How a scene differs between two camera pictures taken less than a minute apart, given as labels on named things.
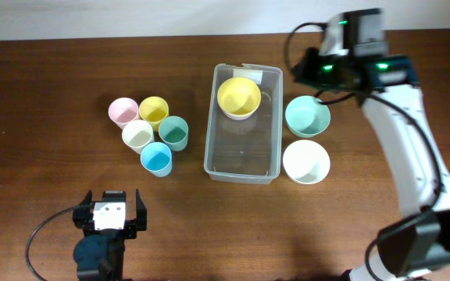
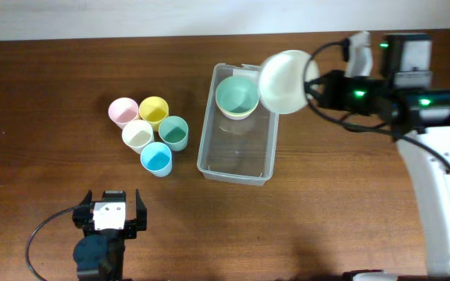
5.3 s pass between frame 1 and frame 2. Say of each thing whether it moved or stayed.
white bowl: moved
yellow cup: stayed
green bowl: moved
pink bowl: stayed
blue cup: stayed
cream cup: stayed
